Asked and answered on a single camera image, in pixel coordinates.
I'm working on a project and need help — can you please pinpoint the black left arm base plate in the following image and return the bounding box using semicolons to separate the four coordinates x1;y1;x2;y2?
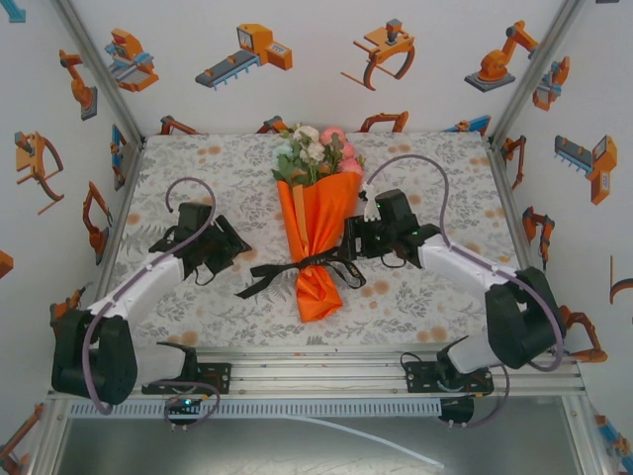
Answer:
141;363;233;396

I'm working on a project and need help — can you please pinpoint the orange wrapping paper sheet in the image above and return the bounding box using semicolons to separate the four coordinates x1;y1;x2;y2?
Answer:
275;171;365;325

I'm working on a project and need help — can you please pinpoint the black printed ribbon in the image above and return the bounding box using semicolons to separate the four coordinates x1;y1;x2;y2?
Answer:
234;246;367;300

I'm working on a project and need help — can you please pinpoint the small black electronics box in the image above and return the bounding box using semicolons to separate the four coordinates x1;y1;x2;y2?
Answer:
164;395;204;431
437;395;476;431

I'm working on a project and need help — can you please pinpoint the artificial flower bunch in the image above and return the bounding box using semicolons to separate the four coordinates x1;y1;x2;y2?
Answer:
270;123;367;189

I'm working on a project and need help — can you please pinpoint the white slotted cable duct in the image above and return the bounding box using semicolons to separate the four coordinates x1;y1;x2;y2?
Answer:
68;399;441;420

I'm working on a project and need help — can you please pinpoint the aluminium frame post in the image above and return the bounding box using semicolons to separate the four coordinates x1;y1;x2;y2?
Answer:
48;0;147;144
487;0;589;144

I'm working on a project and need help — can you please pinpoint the floral patterned tablecloth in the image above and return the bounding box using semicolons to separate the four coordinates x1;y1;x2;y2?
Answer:
106;131;548;347

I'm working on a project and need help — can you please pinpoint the aluminium table side rail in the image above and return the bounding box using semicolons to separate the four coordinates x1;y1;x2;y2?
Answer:
96;137;147;298
487;136;560;355

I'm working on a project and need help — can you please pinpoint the aluminium frame rail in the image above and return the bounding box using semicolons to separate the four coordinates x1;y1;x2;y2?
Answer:
46;345;588;400

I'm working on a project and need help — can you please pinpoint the white plastic strip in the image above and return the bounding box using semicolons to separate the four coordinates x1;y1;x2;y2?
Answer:
291;415;445;469

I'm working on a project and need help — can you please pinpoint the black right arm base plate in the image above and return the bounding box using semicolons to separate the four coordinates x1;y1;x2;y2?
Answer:
405;360;496;397

